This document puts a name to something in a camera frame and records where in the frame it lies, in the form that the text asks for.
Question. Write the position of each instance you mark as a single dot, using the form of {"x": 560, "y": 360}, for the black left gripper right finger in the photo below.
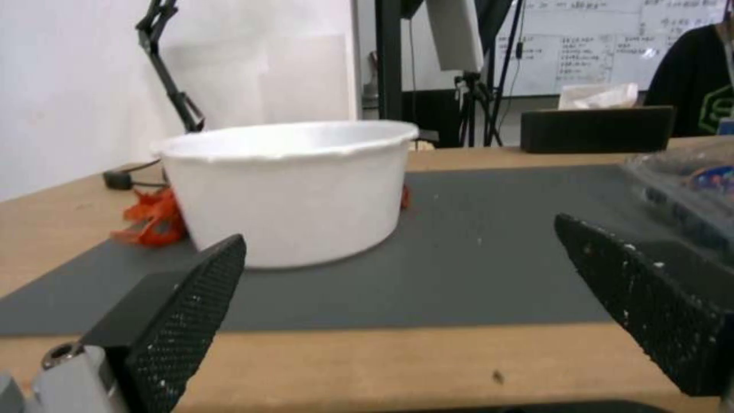
{"x": 642, "y": 292}

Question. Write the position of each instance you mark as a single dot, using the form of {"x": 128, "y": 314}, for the person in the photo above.
{"x": 696, "y": 81}

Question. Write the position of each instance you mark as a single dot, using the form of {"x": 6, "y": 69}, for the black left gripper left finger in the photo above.
{"x": 172, "y": 327}

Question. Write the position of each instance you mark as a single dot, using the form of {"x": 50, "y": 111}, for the white foam takeout bowl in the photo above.
{"x": 292, "y": 193}

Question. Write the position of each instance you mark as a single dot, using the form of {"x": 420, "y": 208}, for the orange plastic takeout bag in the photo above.
{"x": 153, "y": 219}

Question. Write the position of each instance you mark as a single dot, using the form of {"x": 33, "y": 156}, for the black tissue box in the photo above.
{"x": 596, "y": 129}

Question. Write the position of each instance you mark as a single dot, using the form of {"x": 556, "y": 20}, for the clear plastic takeout container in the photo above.
{"x": 688, "y": 189}

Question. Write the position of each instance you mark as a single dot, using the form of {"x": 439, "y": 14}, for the black metal post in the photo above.
{"x": 390, "y": 60}

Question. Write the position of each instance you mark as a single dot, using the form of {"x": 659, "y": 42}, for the black tripod stand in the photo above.
{"x": 479, "y": 103}

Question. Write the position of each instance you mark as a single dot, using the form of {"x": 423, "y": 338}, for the black power adapter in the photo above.
{"x": 117, "y": 178}

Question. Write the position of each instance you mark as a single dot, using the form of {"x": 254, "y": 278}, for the dark grey table mat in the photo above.
{"x": 436, "y": 249}

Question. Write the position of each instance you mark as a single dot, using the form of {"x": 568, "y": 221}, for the whiteboard with writing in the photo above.
{"x": 579, "y": 43}

